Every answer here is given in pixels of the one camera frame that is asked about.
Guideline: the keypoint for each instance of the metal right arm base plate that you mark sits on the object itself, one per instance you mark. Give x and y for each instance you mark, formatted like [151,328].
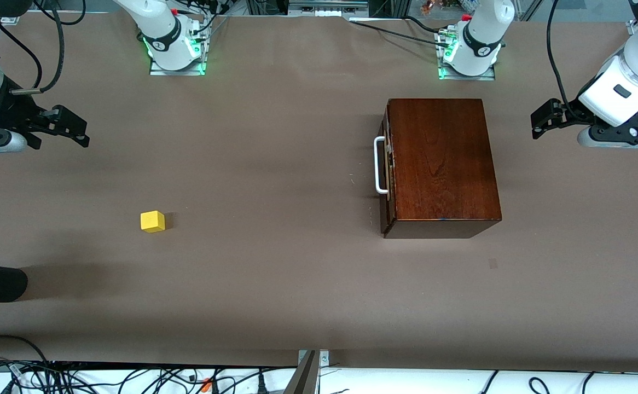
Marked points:
[177,72]

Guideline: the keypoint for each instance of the white ledge board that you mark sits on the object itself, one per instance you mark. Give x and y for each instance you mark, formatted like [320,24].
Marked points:
[406,383]

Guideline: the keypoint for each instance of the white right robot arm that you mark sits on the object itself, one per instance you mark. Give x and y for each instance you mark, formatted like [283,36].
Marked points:
[166,33]

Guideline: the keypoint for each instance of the dark grey metal beam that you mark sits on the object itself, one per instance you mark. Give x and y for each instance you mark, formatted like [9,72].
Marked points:
[305,380]

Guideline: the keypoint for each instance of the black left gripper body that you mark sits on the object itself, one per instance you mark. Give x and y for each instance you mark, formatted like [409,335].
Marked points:
[569,115]

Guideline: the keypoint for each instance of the silver metal rail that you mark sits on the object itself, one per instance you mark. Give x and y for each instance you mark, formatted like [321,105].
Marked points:
[327,8]

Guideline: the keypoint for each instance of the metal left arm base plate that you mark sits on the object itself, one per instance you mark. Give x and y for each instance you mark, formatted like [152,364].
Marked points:
[467,77]

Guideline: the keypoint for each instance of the dark brown wooden cabinet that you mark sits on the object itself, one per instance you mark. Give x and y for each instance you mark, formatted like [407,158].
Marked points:
[439,164]

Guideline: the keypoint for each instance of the silver metal bracket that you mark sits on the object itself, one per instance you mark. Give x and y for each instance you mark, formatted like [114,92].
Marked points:
[324,358]

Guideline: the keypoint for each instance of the yellow cube block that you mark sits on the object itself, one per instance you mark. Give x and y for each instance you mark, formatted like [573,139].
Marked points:
[152,221]

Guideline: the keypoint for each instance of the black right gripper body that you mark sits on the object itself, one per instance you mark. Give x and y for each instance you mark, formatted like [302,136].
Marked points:
[3,112]

